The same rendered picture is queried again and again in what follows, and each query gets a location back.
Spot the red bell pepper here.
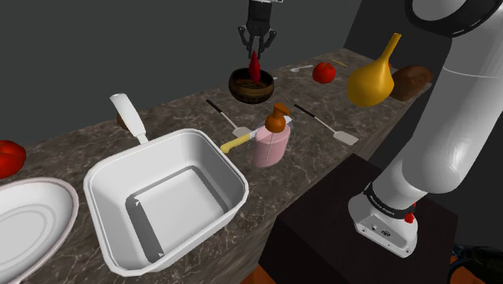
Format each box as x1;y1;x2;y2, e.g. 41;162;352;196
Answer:
0;139;28;180

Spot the brown wooden bowl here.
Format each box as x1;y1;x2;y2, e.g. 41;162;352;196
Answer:
228;67;276;106

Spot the red tomato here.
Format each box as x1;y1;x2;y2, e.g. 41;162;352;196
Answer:
311;61;337;86

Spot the black-handled silver spatula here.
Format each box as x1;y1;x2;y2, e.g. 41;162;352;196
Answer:
205;98;253;138
293;103;360;147

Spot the white square pan with handle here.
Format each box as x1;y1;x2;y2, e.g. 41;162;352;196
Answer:
82;92;250;278

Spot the white oval plate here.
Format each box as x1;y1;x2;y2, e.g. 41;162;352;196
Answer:
0;176;81;284

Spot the red chilli pepper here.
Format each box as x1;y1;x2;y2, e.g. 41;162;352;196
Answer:
247;50;263;85

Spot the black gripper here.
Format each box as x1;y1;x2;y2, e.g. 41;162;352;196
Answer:
237;1;277;61

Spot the pink soap dispenser brown pump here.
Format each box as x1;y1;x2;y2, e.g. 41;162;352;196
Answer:
251;102;293;169

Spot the yellow gourd-shaped vase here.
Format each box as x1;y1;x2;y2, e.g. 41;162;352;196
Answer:
346;32;403;109

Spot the brown bread loaf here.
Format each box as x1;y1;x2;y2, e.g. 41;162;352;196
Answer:
388;65;434;102

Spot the yellow-handled knife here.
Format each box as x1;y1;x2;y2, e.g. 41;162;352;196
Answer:
219;115;294;155

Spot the dark robot stand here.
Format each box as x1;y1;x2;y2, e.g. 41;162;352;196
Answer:
257;152;459;284

